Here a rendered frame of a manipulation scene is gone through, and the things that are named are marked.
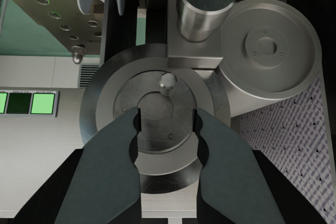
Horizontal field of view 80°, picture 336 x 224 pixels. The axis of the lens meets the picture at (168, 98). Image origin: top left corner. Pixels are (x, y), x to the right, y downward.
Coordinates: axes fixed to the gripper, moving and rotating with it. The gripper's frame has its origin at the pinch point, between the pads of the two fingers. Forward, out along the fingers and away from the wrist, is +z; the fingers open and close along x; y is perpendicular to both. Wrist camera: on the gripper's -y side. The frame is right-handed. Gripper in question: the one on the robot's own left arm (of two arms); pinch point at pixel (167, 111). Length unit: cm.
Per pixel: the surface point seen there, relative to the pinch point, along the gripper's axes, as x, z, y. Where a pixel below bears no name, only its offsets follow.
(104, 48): -6.7, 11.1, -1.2
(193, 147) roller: 2.7, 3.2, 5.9
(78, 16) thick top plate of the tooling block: -17.6, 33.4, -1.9
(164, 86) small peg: -0.2, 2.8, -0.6
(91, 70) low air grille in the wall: -105, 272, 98
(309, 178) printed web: 16.6, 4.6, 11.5
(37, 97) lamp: -33, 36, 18
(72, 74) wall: -132, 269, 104
